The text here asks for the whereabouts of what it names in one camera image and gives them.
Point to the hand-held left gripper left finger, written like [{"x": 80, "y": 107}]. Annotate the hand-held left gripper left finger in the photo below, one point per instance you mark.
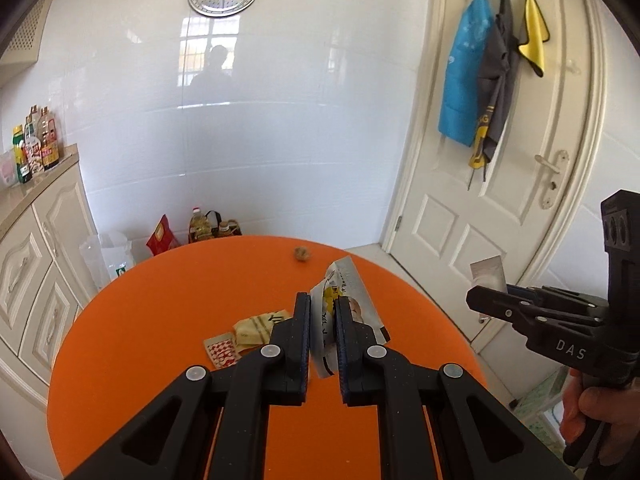
[{"x": 304, "y": 345}]

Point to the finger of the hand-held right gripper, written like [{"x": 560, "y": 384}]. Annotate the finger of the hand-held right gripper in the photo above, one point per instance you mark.
[
  {"x": 500, "y": 307},
  {"x": 560, "y": 296}
]

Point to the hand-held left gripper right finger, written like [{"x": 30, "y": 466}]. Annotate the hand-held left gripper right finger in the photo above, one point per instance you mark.
[{"x": 342, "y": 350}]

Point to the silver wrapper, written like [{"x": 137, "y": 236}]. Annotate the silver wrapper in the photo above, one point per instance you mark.
[{"x": 487, "y": 272}]

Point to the white orange packet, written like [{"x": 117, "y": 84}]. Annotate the white orange packet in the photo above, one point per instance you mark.
[{"x": 345, "y": 280}]

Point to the person's right hand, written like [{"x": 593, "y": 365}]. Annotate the person's right hand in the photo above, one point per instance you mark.
[{"x": 605, "y": 405}]

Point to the yellow beige wrapper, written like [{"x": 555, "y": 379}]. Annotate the yellow beige wrapper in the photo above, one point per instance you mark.
[{"x": 255, "y": 327}]

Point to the red white wrapper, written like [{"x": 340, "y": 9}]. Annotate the red white wrapper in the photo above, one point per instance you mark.
[{"x": 222, "y": 352}]

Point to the walnut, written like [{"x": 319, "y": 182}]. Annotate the walnut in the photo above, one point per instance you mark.
[{"x": 301, "y": 254}]

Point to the dark bottle carrier bag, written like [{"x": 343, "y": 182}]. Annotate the dark bottle carrier bag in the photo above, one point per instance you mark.
[{"x": 230, "y": 235}]

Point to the cooking oil bottle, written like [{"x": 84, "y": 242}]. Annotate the cooking oil bottle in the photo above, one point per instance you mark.
[{"x": 200, "y": 225}]

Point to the red bag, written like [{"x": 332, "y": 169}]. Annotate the red bag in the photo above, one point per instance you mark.
[{"x": 162, "y": 237}]

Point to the white panel door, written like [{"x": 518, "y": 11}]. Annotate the white panel door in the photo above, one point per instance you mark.
[{"x": 560, "y": 110}]

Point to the clear plastic bag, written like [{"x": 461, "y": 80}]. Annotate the clear plastic bag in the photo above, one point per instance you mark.
[{"x": 107, "y": 260}]

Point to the blue apron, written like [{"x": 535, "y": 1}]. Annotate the blue apron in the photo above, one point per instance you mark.
[{"x": 465, "y": 85}]

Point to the grey apron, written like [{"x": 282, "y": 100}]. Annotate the grey apron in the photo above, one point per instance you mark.
[{"x": 495, "y": 75}]

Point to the yellow cloth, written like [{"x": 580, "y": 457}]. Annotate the yellow cloth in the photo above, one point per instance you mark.
[{"x": 532, "y": 35}]

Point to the cream base cabinet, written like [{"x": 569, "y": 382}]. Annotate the cream base cabinet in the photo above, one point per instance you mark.
[{"x": 50, "y": 220}]

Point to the row of condiment bottles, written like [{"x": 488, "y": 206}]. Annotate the row of condiment bottles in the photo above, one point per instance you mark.
[{"x": 37, "y": 145}]

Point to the translucent pink plastic container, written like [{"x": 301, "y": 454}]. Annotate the translucent pink plastic container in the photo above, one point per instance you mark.
[{"x": 6, "y": 170}]

